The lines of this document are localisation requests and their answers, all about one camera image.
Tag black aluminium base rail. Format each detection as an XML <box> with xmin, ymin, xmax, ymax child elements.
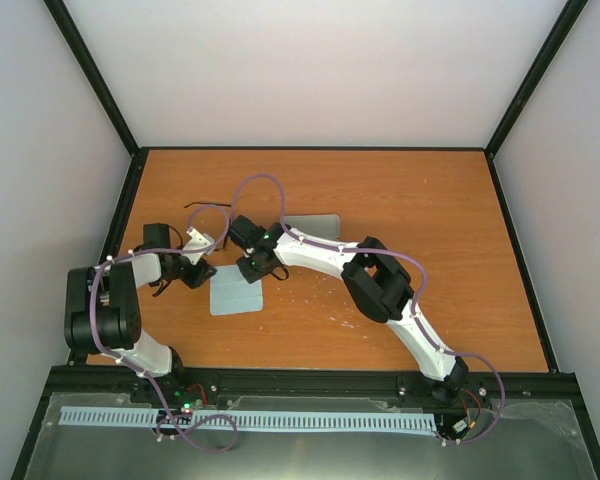
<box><xmin>43</xmin><ymin>365</ymin><xmax>584</xmax><ymax>412</ymax></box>

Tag light blue slotted cable duct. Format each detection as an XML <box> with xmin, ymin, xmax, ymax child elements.
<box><xmin>58</xmin><ymin>406</ymin><xmax>436</xmax><ymax>436</ymax></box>

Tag pink glasses case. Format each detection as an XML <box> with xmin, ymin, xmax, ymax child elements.
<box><xmin>284</xmin><ymin>214</ymin><xmax>340</xmax><ymax>240</ymax></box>

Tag light blue cleaning cloth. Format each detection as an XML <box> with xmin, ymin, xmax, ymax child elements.
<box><xmin>210</xmin><ymin>265</ymin><xmax>264</xmax><ymax>316</ymax></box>

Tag right black frame post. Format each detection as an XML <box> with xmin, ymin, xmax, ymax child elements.
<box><xmin>484</xmin><ymin>0</ymin><xmax>588</xmax><ymax>161</ymax></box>

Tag left black frame post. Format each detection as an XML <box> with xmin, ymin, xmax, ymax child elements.
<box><xmin>43</xmin><ymin>0</ymin><xmax>140</xmax><ymax>158</ymax></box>

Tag black frame post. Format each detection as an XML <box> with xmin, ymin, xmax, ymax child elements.
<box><xmin>484</xmin><ymin>0</ymin><xmax>588</xmax><ymax>161</ymax></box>
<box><xmin>43</xmin><ymin>0</ymin><xmax>140</xmax><ymax>158</ymax></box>

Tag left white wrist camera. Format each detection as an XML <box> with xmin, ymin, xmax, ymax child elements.
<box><xmin>183</xmin><ymin>227</ymin><xmax>216</xmax><ymax>265</ymax></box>

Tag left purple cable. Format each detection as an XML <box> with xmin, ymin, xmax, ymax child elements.
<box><xmin>88</xmin><ymin>205</ymin><xmax>239</xmax><ymax>454</ymax></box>

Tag black thin-frame sunglasses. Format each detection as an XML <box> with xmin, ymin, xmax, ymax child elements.
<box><xmin>183</xmin><ymin>201</ymin><xmax>234</xmax><ymax>251</ymax></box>

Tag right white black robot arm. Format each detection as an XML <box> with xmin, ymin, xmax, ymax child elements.
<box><xmin>228</xmin><ymin>215</ymin><xmax>469</xmax><ymax>405</ymax></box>

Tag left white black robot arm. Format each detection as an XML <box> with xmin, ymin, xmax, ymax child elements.
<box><xmin>64</xmin><ymin>223</ymin><xmax>217</xmax><ymax>403</ymax></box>

